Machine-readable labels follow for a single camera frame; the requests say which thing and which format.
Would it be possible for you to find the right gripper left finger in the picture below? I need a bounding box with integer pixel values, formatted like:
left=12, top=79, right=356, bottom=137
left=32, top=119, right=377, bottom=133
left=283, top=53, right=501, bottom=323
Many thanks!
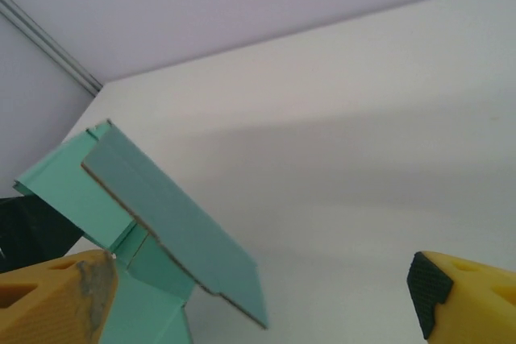
left=0, top=249, right=119, bottom=344

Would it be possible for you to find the teal paper box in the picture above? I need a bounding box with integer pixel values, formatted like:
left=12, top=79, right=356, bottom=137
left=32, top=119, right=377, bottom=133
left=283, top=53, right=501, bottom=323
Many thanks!
left=11, top=118, right=270, bottom=344

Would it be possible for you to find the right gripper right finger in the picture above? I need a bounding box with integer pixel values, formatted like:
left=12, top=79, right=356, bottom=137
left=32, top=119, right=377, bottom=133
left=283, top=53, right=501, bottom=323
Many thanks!
left=406, top=250, right=516, bottom=344

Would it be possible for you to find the aluminium frame post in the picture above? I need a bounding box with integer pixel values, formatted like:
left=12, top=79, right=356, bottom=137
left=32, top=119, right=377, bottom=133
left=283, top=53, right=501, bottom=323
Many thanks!
left=0, top=0, right=104, bottom=95

